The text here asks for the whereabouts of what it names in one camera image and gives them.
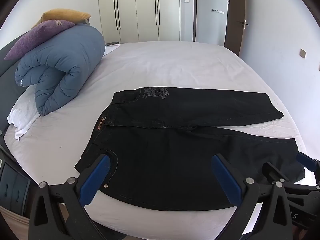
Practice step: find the mustard yellow pillow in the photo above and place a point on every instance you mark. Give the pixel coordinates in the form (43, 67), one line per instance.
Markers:
(56, 17)

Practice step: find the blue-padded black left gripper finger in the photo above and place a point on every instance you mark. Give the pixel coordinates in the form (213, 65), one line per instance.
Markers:
(58, 211)

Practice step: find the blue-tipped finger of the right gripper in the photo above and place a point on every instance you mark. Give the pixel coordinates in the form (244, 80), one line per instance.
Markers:
(311, 164)

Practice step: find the white folded sheet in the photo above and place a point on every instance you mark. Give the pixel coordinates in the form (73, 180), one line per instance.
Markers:
(24, 112)

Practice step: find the black denim pants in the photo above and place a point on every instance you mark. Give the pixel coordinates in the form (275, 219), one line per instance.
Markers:
(161, 140)

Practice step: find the dark bed headboard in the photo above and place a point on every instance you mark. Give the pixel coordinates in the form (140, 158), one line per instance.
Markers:
(10, 92)

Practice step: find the beige wall switch plate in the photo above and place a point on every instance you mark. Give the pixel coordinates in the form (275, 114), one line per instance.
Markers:
(302, 53)

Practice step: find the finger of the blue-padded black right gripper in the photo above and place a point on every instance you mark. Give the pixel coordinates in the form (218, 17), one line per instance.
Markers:
(244, 193)

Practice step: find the dark nightstand drawers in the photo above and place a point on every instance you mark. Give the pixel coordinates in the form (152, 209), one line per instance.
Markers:
(14, 186)

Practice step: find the cream wardrobe with black handles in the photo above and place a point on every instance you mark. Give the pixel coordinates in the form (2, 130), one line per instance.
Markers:
(127, 21)

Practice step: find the purple pillow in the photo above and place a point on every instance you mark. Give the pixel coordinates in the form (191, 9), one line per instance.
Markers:
(36, 36)

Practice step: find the rolled blue duvet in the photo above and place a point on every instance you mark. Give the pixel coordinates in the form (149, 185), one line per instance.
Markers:
(59, 67)

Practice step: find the brown wooden door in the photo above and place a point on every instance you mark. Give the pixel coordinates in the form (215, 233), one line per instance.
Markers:
(236, 25)

